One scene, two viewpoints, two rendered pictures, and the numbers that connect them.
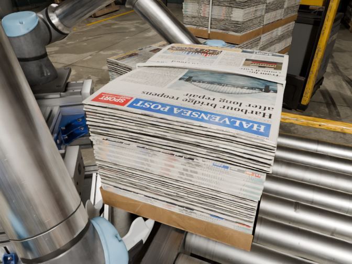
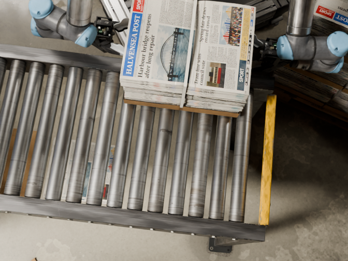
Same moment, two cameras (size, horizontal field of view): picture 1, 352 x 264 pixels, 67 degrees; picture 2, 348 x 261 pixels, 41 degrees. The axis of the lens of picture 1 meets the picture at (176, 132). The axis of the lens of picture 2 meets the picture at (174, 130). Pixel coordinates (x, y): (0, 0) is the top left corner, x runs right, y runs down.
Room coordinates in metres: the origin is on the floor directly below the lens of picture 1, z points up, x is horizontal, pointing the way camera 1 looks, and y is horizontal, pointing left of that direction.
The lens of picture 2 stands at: (0.23, -0.61, 2.28)
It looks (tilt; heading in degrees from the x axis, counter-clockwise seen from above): 75 degrees down; 66
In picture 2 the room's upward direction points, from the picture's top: 9 degrees clockwise
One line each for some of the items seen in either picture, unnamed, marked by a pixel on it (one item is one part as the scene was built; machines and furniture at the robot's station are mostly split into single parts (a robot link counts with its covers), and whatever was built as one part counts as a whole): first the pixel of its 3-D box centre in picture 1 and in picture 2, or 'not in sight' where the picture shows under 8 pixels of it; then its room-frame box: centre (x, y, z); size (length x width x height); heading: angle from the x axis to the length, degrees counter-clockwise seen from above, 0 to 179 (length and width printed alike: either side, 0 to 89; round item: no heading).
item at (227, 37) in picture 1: (222, 30); not in sight; (1.64, -0.27, 0.86); 0.38 x 0.29 x 0.04; 51
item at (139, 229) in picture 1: (138, 228); (122, 48); (0.30, 0.07, 0.82); 0.09 x 0.03 x 0.06; 132
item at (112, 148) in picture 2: not in sight; (87, 170); (0.02, -0.14, 0.01); 0.37 x 0.28 x 0.01; 159
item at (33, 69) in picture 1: (33, 65); not in sight; (0.99, 0.54, 0.87); 0.15 x 0.15 x 0.10
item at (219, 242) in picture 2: not in sight; (232, 237); (0.55, -0.63, 0.34); 0.06 x 0.06 x 0.68; 69
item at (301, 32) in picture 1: (289, 53); not in sight; (2.71, -1.16, 0.40); 0.69 x 0.55 x 0.80; 50
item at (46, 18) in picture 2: not in sight; (47, 14); (0.09, 0.19, 0.91); 0.11 x 0.08 x 0.11; 136
